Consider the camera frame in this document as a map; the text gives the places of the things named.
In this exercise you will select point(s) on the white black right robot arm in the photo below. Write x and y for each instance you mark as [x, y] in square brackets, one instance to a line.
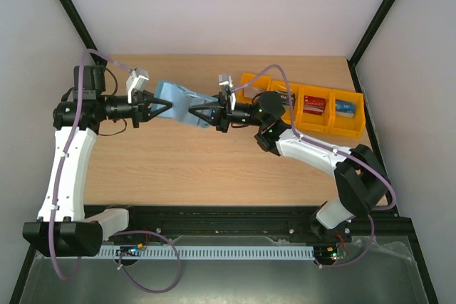
[361, 182]

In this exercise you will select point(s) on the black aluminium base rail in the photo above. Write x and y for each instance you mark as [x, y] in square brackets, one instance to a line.
[290, 222]

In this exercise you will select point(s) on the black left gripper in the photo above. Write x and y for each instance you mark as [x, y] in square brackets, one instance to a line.
[141, 110]

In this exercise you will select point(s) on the black card stack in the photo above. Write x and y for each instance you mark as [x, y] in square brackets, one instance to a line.
[288, 97]

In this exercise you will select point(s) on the light blue slotted cable duct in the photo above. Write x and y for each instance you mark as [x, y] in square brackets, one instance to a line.
[218, 253]

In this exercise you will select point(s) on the blue card stack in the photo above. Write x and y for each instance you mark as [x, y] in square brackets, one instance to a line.
[345, 108]

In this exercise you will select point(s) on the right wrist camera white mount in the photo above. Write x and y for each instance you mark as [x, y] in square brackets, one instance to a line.
[228, 93]

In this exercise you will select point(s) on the teal card holder wallet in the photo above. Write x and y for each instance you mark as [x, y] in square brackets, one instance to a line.
[181, 98]

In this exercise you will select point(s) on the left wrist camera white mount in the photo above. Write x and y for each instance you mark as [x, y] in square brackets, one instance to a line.
[136, 82]

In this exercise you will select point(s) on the red card stack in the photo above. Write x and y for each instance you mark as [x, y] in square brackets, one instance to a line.
[314, 105]

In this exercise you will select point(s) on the grey metal front plate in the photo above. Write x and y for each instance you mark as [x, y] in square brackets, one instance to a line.
[386, 274]

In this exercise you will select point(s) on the white patterned card stack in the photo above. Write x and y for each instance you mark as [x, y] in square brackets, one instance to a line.
[251, 92]

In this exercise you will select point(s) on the black corner frame post right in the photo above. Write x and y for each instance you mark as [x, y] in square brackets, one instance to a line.
[372, 29]

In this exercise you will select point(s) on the black corner frame post left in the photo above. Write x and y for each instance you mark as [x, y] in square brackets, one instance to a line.
[78, 24]

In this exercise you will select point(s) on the yellow plastic bin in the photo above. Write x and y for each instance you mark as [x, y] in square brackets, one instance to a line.
[295, 91]
[315, 123]
[344, 126]
[260, 85]

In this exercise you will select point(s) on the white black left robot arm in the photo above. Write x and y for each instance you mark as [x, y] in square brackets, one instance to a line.
[62, 228]

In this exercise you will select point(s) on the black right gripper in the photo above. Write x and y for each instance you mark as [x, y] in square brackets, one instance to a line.
[224, 113]

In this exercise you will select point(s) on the black corner frame post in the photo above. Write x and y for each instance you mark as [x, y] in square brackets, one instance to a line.
[372, 29]
[78, 24]

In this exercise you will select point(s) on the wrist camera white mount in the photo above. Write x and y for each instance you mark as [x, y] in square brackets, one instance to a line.
[228, 93]
[136, 82]

